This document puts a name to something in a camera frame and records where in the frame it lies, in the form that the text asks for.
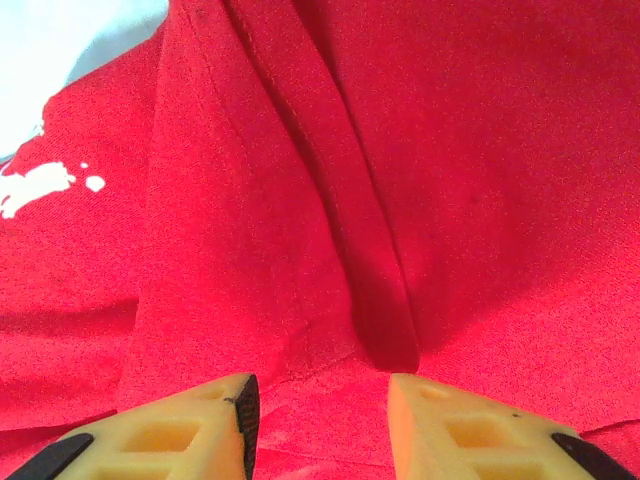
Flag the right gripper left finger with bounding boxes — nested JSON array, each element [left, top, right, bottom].
[[8, 371, 262, 480]]

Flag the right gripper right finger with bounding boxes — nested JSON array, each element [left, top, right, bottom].
[[387, 371, 637, 480]]

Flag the red t-shirt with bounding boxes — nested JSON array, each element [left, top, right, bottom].
[[0, 0, 640, 480]]

